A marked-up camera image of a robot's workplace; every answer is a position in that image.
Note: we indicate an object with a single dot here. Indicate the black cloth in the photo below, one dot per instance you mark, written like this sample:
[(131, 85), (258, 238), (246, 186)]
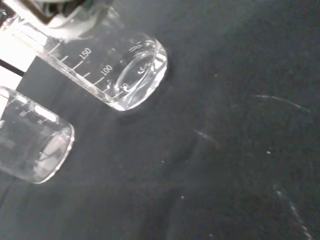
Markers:
[(225, 150)]

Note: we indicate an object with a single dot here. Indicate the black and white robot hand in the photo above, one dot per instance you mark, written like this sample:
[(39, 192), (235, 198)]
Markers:
[(62, 22)]

